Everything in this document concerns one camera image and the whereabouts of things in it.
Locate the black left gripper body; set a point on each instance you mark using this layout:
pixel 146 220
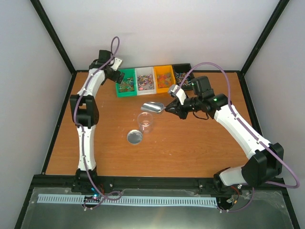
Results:
pixel 114 78

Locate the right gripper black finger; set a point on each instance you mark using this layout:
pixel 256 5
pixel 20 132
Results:
pixel 173 111
pixel 172 105

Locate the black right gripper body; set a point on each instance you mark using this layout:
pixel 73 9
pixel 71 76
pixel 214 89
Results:
pixel 183 114

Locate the green candy bin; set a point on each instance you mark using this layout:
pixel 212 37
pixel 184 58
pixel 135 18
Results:
pixel 127 87

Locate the silver metal scoop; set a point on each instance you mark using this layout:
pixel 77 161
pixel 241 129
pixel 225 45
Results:
pixel 153 107

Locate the white candy bin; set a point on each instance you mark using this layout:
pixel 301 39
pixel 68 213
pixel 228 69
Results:
pixel 145 81

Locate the yellow candy bin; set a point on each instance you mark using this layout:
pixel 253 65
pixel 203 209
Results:
pixel 164 77

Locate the black candy bin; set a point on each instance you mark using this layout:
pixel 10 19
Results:
pixel 180 71

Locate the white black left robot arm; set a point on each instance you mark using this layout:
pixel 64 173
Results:
pixel 85 115

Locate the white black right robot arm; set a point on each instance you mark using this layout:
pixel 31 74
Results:
pixel 263 157

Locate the clear plastic jar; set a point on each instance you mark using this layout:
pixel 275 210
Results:
pixel 145 122

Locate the round metal jar lid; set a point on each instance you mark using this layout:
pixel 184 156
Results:
pixel 134 137

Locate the grey metal front plate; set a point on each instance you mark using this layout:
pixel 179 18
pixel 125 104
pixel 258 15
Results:
pixel 248 210

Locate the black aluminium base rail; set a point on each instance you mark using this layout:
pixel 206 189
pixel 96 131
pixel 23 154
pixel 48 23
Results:
pixel 203 186

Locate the light blue slotted cable duct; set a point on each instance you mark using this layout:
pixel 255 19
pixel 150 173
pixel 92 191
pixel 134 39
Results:
pixel 134 201

